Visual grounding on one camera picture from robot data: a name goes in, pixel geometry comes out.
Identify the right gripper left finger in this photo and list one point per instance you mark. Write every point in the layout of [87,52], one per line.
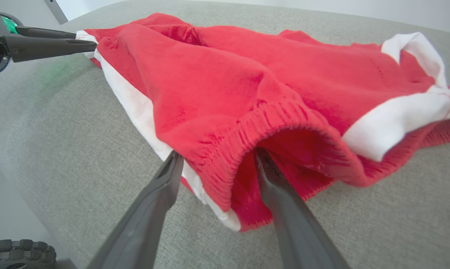
[142,224]

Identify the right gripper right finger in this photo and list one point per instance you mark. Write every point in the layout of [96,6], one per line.
[296,224]

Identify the red white-striped shorts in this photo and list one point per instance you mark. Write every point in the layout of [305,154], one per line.
[247,82]

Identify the grey metal bar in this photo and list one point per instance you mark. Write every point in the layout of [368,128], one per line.
[56,11]

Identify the grey fabric sofa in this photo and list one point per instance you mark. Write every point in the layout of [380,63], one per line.
[60,130]

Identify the black treaded robot wheel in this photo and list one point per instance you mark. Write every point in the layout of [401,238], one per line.
[19,254]

